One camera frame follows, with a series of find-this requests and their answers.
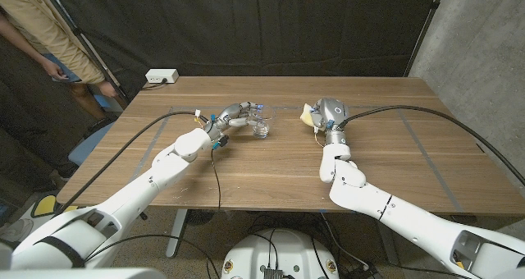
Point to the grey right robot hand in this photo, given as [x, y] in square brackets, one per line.
[334, 112]

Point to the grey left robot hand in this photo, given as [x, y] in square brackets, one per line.
[229, 115]

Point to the clear glass cup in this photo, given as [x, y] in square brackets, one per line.
[261, 130]

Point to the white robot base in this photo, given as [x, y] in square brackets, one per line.
[283, 250]

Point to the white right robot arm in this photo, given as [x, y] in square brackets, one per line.
[410, 225]

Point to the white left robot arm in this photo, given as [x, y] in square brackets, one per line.
[156, 176]

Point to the white power strip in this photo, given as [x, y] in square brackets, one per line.
[162, 75]

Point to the black backdrop curtain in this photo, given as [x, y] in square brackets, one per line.
[266, 24]

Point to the black backdrop pole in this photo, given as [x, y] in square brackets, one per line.
[426, 24]
[82, 37]

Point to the white table leg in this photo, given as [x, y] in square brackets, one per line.
[177, 234]

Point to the grey table leg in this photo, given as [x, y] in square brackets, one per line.
[385, 242]

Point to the blue stool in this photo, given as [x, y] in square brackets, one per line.
[88, 145]

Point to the yellow and black floor object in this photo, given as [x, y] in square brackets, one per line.
[45, 205]

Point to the person in tan shirt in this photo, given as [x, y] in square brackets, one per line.
[37, 16]

